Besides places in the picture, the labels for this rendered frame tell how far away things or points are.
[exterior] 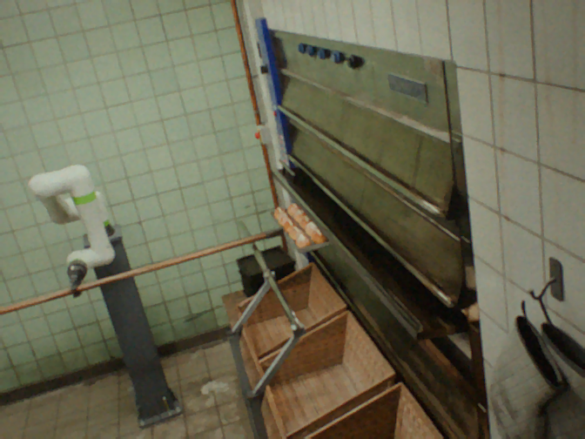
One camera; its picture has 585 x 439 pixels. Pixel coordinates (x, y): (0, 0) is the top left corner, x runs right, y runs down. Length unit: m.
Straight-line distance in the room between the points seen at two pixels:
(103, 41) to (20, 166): 0.92
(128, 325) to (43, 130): 1.29
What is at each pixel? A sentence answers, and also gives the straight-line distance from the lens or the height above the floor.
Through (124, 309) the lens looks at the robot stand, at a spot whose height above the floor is 0.77.
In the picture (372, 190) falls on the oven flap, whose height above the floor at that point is 1.58.
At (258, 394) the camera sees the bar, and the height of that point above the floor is 0.95.
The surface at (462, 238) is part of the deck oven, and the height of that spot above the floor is 1.66.
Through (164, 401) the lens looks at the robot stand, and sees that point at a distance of 4.07.
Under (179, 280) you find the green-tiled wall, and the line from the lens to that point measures 4.45.
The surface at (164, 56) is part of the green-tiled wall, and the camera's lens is 4.08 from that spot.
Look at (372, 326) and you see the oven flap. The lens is 2.68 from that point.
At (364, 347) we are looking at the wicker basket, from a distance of 2.83.
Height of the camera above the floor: 2.36
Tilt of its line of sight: 21 degrees down
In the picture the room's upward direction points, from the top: 12 degrees counter-clockwise
